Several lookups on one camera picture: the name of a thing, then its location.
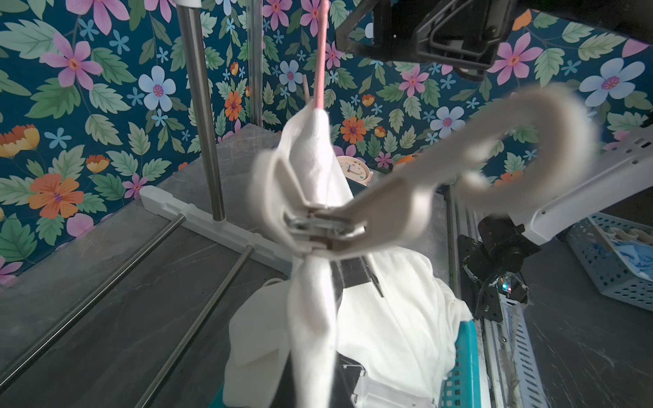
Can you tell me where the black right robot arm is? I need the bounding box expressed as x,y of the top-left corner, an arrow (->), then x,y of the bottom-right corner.
331,1 -> 652,320

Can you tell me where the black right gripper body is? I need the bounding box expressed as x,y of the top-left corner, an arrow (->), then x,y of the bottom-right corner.
335,0 -> 517,81

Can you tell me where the white printed t-shirt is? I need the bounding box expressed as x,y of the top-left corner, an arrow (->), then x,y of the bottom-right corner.
223,104 -> 471,407

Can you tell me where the teal laundry basket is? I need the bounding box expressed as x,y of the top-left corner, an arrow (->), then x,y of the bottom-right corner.
206,318 -> 483,408

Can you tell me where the white perforated basket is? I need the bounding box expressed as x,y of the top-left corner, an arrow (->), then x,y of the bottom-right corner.
566,212 -> 652,311

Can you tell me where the white steel clothes rack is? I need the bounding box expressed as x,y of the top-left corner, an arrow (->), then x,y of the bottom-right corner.
1,1 -> 289,407

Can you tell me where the pink wire hanger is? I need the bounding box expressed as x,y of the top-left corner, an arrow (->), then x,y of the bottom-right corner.
314,0 -> 330,110

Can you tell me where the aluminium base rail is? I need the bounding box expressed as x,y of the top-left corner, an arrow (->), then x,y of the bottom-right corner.
441,187 -> 549,407

